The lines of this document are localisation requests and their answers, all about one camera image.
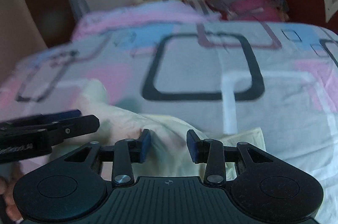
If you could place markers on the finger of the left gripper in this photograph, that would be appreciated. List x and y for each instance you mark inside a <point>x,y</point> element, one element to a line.
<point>61,128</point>
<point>43,119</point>

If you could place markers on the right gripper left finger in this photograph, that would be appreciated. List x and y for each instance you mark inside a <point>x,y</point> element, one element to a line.
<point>127,152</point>

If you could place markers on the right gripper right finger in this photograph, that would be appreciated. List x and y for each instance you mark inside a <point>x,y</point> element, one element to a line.
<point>209,152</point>

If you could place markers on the cream quilted puffer jacket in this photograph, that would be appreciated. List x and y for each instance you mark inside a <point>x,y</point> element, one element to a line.
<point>168,155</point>

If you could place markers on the pile of grey pink clothes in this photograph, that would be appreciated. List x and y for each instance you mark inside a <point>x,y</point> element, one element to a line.
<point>251,10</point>

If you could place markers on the person's left hand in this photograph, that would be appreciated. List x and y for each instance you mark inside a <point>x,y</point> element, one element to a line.
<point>10,174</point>

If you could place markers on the patterned pink blue bedsheet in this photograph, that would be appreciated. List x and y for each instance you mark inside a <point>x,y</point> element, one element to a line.
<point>271,84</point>

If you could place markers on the pink folded blanket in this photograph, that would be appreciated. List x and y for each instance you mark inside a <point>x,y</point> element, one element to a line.
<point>171,11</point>

